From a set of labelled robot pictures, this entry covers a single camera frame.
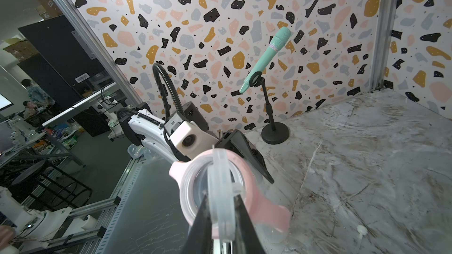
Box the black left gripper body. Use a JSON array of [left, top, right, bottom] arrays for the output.
[[178, 102, 219, 141]]

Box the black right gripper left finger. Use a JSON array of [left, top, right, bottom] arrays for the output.
[[180, 195, 213, 254]]

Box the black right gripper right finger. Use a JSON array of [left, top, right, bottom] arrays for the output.
[[233, 195, 266, 254]]

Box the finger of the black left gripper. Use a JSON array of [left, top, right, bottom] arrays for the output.
[[214, 129, 274, 184]]

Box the clear baby bottle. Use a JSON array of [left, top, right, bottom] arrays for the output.
[[169, 155, 290, 238]]

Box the clear straw disc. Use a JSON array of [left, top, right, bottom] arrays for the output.
[[208, 148, 244, 242]]

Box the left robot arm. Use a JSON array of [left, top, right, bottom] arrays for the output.
[[117, 102, 274, 184]]

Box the black microphone stand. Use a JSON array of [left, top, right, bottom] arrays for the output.
[[250, 72, 290, 145]]

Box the mint green microphone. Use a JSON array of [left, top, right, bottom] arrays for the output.
[[239, 27, 291, 94]]

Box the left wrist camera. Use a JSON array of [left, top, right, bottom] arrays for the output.
[[169, 121, 218, 160]]

